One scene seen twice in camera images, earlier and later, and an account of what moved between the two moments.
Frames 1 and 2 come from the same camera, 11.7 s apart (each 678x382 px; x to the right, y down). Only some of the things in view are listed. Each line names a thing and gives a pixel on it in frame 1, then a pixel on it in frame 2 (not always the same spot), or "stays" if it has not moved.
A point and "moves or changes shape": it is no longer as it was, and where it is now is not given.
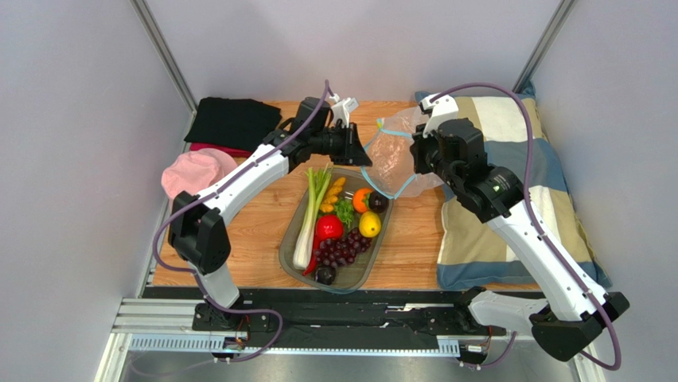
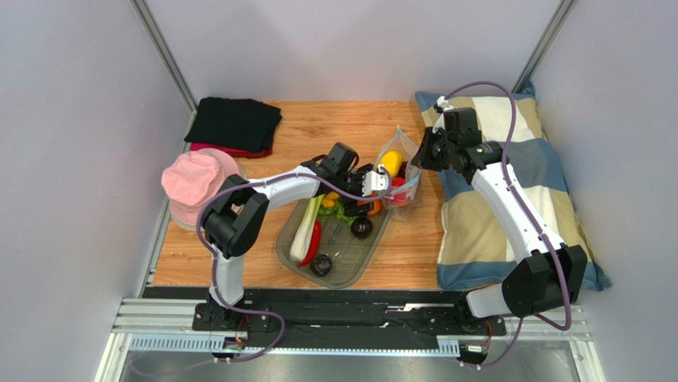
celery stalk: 314,193 stays
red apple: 329,226 → 400,196
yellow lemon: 369,224 → 391,161
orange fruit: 357,201 moves or changes shape
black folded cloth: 234,123 stays
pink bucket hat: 194,171 stays
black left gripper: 352,153 → 351,205
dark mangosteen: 325,275 → 321,264
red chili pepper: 313,262 → 315,244
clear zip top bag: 392,170 moves or changes shape
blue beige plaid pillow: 471,252 stays
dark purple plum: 378,203 → 361,228
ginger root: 332,196 stays
